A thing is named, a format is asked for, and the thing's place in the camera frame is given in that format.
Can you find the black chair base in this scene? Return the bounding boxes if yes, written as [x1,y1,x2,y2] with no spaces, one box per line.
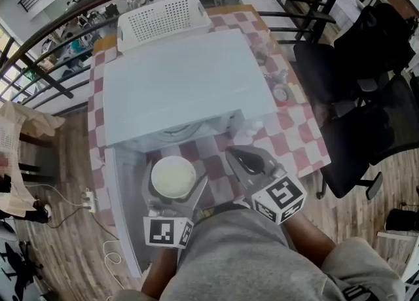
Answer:
[0,239,44,296]

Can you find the black mesh office chair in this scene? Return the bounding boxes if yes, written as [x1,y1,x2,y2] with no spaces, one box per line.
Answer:
[314,73,419,201]
[293,2,419,113]

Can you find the white cable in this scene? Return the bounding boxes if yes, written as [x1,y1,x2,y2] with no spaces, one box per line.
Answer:
[19,183,122,266]

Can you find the person's right forearm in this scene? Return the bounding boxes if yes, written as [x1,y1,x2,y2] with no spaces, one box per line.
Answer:
[282,211,337,270]

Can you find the small round clock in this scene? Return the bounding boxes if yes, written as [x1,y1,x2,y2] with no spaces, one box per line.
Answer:
[272,82,291,103]

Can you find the cream white bowl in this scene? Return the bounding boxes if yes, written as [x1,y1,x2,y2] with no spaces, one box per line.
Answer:
[150,156,198,200]

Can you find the black cable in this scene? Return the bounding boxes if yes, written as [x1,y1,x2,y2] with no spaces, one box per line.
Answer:
[45,204,120,241]

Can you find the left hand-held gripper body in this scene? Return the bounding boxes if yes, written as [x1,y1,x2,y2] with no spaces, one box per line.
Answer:
[142,191,200,249]

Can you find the white power strip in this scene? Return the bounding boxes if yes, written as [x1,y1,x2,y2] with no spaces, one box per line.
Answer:
[82,187,99,213]

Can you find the white perforated plastic basket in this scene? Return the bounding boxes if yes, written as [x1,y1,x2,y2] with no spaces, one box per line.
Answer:
[117,0,212,53]

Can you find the small white lumps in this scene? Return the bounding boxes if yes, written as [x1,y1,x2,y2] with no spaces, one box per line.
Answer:
[244,120,264,137]

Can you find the clear plastic bag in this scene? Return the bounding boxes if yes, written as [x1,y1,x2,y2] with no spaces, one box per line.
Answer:
[251,32,280,65]

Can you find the red white checkered tablecloth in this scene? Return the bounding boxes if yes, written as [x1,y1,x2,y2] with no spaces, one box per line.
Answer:
[86,10,332,227]

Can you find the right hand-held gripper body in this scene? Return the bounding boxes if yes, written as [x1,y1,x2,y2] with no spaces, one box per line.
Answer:
[249,158,308,226]

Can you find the person's left forearm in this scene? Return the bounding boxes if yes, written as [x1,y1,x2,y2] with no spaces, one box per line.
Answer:
[140,246,180,297]

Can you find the beige cloth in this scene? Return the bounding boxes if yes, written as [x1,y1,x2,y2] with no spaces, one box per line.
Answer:
[0,100,67,219]

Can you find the black bag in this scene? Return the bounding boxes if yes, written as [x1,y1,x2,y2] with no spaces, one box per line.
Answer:
[384,207,419,232]

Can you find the person's grey shirt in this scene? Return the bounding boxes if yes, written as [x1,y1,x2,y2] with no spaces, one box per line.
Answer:
[111,207,407,301]

